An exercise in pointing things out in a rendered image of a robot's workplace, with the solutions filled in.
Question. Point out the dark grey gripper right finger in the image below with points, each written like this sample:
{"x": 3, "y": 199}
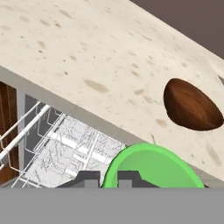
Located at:
{"x": 128, "y": 178}

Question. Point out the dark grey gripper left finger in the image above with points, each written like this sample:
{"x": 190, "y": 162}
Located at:
{"x": 87, "y": 178}

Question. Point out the brown wooden cupboard door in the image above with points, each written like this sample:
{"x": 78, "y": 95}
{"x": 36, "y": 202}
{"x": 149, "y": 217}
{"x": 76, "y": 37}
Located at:
{"x": 7, "y": 131}

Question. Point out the brown wooden bowl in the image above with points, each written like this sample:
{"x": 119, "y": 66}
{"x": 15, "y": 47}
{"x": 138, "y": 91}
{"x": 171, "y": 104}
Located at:
{"x": 191, "y": 106}

